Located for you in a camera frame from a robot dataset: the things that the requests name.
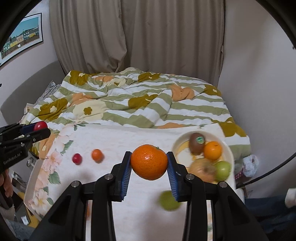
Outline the red cherry tomato back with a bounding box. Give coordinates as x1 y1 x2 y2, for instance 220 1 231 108
33 121 48 132

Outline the red cherry tomato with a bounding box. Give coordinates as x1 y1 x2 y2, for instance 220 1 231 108
72 153 82 165
33 121 48 132

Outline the green apple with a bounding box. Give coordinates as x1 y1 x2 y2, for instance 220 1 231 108
214 161 231 182
159 190 181 211

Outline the large yellowish apple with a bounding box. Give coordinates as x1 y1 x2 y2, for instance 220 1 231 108
188 158 216 183

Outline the red cherry tomato front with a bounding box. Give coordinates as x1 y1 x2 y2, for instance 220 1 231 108
72 153 82 165

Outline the small mandarin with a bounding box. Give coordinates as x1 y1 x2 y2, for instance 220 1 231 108
91 149 104 163

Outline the large orange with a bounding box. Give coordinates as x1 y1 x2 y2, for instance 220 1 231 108
203 141 222 161
130 144 168 181

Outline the brown kiwi with sticker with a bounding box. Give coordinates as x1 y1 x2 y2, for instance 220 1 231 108
189 133 205 155

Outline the person left hand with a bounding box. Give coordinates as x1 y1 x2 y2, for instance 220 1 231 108
0 169 13 197

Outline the grey sofa backrest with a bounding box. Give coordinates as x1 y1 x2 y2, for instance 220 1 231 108
1 61 66 124

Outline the white floral table cloth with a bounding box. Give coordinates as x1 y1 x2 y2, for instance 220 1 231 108
28 123 239 241

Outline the white plastic bag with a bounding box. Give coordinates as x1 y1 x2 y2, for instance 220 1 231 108
242 155 259 178

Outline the cream cartoon plate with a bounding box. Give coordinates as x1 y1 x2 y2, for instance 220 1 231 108
172 130 236 189

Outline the framed city poster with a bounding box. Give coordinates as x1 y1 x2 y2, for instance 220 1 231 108
1 13 43 66

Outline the floral striped green blanket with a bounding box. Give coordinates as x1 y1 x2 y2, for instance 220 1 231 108
22 67 251 160

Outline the beige curtain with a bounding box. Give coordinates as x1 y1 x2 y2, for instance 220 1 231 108
49 1 225 85

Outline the black cable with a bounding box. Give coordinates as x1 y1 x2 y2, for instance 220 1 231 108
235 151 296 189

